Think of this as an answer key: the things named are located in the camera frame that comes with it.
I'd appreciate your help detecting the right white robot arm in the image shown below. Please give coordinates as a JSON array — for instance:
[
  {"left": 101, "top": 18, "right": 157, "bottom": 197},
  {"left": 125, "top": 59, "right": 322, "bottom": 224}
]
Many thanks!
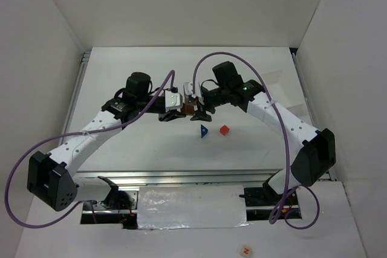
[{"left": 184, "top": 62, "right": 336, "bottom": 200}]

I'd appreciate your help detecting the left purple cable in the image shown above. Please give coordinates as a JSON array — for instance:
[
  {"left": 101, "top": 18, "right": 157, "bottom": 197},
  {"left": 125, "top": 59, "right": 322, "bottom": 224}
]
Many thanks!
[{"left": 5, "top": 69, "right": 177, "bottom": 229}]

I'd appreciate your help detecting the blue triangle wood block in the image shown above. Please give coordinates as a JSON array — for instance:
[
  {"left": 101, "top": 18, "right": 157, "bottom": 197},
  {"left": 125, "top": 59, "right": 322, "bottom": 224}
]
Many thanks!
[{"left": 200, "top": 124, "right": 209, "bottom": 138}]

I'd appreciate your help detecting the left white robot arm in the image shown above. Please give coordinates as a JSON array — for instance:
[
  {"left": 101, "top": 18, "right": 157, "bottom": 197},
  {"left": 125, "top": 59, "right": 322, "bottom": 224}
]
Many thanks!
[{"left": 27, "top": 72, "right": 184, "bottom": 211}]

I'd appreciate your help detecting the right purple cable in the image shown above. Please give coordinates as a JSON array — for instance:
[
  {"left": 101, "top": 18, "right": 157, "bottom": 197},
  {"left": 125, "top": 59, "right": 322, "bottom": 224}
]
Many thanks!
[{"left": 192, "top": 51, "right": 320, "bottom": 229}]

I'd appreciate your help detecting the purple cable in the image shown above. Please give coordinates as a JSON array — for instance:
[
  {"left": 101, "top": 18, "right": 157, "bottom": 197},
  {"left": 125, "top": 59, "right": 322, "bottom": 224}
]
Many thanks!
[
  {"left": 5, "top": 69, "right": 177, "bottom": 229},
  {"left": 192, "top": 51, "right": 320, "bottom": 229}
]

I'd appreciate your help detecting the brown arch wood block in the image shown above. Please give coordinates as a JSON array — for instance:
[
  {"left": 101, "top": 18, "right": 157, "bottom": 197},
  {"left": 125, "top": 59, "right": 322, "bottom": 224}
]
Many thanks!
[{"left": 181, "top": 104, "right": 195, "bottom": 116}]

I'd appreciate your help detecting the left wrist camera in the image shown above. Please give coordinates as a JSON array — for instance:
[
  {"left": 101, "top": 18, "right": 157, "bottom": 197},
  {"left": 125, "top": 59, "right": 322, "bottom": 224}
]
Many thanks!
[{"left": 164, "top": 90, "right": 183, "bottom": 112}]

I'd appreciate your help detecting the red cube wood block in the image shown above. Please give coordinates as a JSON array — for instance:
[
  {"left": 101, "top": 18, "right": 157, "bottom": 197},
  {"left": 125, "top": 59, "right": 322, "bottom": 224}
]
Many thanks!
[{"left": 220, "top": 125, "right": 230, "bottom": 136}]

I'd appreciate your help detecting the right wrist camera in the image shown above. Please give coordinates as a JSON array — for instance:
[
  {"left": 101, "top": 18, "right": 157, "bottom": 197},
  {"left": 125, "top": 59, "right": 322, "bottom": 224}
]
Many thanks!
[{"left": 183, "top": 82, "right": 203, "bottom": 104}]

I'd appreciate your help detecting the silver foil sheet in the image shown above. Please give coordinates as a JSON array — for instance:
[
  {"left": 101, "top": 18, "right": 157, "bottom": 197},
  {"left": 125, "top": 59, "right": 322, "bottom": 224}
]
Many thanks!
[{"left": 137, "top": 185, "right": 249, "bottom": 230}]

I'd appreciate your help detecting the small letter N tile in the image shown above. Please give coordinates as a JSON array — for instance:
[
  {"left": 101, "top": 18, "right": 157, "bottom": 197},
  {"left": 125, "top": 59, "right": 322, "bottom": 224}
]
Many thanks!
[{"left": 239, "top": 244, "right": 252, "bottom": 258}]

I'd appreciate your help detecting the aluminium rail frame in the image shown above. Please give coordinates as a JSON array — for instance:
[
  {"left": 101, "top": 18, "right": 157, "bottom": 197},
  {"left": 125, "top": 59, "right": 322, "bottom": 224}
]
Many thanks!
[{"left": 47, "top": 48, "right": 337, "bottom": 188}]

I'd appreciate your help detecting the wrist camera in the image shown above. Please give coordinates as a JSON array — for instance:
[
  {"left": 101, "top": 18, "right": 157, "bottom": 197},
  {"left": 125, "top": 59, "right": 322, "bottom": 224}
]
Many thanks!
[
  {"left": 164, "top": 90, "right": 183, "bottom": 112},
  {"left": 183, "top": 82, "right": 203, "bottom": 104}
]

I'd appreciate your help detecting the white perforated plastic basket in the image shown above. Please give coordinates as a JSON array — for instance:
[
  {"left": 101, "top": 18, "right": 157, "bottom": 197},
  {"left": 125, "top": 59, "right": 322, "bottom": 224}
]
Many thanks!
[{"left": 263, "top": 68, "right": 308, "bottom": 117}]

